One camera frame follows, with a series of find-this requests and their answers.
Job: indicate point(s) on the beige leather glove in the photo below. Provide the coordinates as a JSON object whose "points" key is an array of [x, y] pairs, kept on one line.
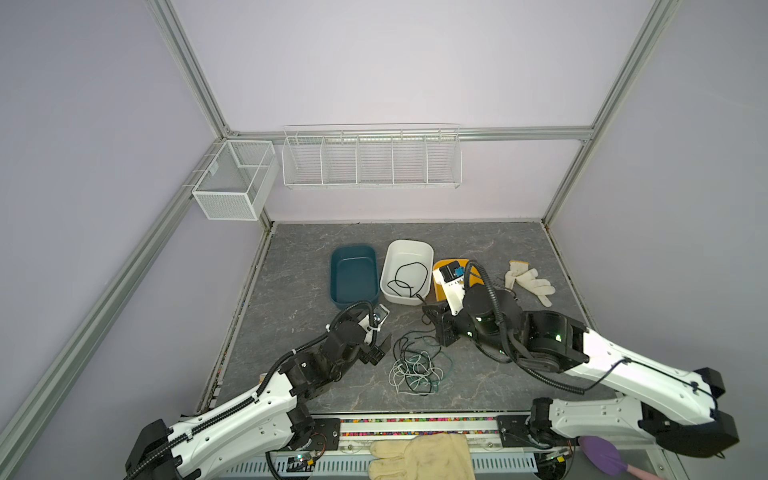
{"points": [[437, 456]]}

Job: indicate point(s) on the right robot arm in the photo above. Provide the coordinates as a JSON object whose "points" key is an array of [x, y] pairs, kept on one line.
{"points": [[616, 392]]}

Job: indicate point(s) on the white knit glove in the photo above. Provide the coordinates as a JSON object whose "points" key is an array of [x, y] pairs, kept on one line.
{"points": [[520, 273]]}

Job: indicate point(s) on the dark teal plastic bin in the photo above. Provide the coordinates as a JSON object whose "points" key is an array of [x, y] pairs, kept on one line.
{"points": [[354, 275]]}

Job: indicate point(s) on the long white wire basket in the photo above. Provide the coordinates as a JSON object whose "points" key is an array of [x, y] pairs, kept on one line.
{"points": [[405, 155]]}

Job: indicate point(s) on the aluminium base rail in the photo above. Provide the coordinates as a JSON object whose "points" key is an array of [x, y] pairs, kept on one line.
{"points": [[414, 429]]}

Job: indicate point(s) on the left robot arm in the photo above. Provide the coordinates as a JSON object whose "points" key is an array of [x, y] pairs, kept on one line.
{"points": [[295, 378]]}

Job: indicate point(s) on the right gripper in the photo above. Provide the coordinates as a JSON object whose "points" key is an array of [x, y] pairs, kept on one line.
{"points": [[435, 312]]}

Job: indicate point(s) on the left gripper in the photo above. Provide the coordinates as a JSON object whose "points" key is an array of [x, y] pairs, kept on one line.
{"points": [[374, 352]]}

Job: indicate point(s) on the white plastic bin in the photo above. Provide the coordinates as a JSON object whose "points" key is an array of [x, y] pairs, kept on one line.
{"points": [[407, 272]]}

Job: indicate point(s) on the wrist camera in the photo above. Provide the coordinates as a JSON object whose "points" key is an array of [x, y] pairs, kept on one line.
{"points": [[377, 318], [448, 282]]}

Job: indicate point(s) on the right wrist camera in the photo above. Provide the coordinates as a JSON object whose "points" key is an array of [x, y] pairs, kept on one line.
{"points": [[448, 282]]}

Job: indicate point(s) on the small white mesh basket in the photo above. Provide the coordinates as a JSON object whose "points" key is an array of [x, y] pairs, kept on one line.
{"points": [[237, 181]]}

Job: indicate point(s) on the purple pink brush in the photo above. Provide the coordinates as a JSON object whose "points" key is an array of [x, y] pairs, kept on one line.
{"points": [[605, 456]]}

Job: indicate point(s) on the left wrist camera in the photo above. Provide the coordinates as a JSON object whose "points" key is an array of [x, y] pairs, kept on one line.
{"points": [[377, 318]]}

